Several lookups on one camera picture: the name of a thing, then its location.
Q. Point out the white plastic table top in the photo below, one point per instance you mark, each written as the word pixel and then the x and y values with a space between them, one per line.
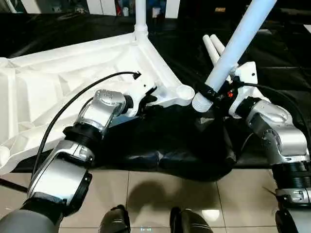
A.
pixel 48 85

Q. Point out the black work mat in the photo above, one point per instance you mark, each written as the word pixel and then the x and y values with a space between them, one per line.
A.
pixel 170 136

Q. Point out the small white cup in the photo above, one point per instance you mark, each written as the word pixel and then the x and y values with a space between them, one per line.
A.
pixel 155 12
pixel 125 11

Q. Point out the black cabinet with gold label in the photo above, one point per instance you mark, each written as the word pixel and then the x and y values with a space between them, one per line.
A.
pixel 267 9

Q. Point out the red bottle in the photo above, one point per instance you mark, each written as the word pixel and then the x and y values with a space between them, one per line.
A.
pixel 118 6

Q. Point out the white flat board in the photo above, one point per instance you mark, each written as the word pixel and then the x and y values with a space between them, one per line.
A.
pixel 307 28

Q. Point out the white display cabinet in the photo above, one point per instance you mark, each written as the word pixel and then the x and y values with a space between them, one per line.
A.
pixel 97 7

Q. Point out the dark robot left foot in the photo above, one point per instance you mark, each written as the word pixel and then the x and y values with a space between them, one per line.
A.
pixel 115 221

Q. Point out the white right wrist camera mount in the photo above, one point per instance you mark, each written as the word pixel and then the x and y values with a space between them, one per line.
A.
pixel 245 75

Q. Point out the black metal table frame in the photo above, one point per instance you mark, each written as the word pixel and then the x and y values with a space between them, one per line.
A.
pixel 12 185

